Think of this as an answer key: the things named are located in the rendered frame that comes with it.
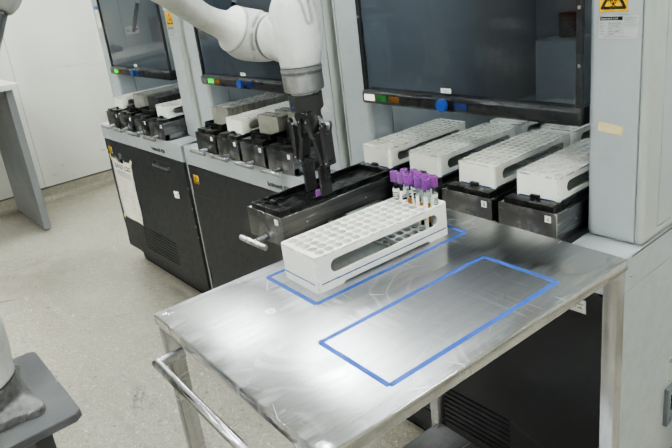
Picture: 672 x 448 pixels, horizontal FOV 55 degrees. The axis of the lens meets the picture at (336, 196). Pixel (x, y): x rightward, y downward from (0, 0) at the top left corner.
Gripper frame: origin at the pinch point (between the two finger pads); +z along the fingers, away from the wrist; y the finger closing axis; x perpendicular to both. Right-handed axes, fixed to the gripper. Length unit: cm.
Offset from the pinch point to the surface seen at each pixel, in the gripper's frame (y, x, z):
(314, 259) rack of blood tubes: -39, 31, -3
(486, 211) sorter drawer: -33.0, -18.5, 7.4
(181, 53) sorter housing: 113, -28, -22
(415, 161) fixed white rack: -9.8, -22.3, 0.8
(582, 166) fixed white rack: -48, -31, -1
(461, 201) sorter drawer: -26.3, -18.6, 6.5
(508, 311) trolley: -65, 18, 3
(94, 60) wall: 353, -79, -4
